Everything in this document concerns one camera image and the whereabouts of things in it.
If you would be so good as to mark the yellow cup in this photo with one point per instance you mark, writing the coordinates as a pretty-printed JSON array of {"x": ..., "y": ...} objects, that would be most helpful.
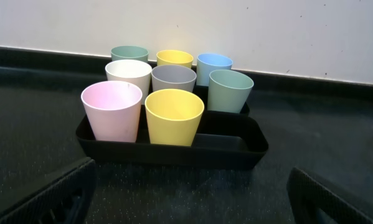
[
  {"x": 174, "y": 57},
  {"x": 173, "y": 119}
]

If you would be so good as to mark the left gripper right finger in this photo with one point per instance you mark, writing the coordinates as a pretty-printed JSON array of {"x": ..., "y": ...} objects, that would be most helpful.
[{"x": 323, "y": 205}]

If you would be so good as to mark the blue cup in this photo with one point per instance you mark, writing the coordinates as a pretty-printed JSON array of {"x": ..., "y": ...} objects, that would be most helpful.
[{"x": 212, "y": 67}]

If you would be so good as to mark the green cup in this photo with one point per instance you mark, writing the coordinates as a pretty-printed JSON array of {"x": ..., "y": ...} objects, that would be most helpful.
[
  {"x": 129, "y": 53},
  {"x": 228, "y": 91}
]

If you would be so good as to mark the white cup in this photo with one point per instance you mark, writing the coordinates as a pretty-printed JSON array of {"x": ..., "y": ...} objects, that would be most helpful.
[{"x": 128, "y": 73}]

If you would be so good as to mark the pink cup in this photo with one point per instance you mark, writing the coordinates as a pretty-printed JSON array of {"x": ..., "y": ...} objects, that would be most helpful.
[{"x": 111, "y": 112}]

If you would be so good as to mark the black tray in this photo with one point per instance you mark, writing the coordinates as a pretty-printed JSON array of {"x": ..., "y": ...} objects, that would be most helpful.
[{"x": 223, "y": 149}]

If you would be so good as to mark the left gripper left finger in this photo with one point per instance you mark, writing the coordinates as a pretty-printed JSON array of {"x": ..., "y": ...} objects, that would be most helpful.
[{"x": 55, "y": 199}]

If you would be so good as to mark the grey cup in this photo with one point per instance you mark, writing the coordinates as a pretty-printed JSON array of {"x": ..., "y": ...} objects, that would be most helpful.
[{"x": 173, "y": 77}]

